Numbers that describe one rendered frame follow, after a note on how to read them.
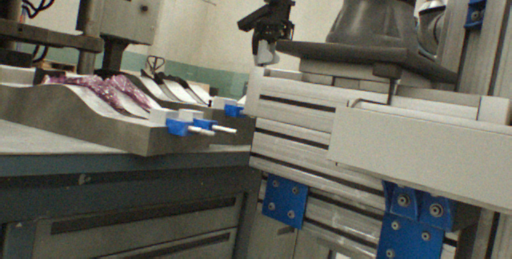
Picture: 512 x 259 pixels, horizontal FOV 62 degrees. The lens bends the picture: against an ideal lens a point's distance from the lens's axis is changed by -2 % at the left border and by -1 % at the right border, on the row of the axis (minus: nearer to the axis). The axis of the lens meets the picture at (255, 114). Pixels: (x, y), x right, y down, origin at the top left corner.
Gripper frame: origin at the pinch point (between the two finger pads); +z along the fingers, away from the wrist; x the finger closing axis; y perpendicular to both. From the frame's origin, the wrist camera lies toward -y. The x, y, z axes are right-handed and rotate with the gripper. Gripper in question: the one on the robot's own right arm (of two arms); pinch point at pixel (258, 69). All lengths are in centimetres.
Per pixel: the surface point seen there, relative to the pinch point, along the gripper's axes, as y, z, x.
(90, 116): 0, 16, -50
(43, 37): -79, 0, -22
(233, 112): 4.5, 12.2, -12.9
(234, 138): 2.1, 19.3, -7.8
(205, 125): 10.5, 15.0, -28.6
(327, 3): -349, -185, 640
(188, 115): 6.7, 13.7, -30.2
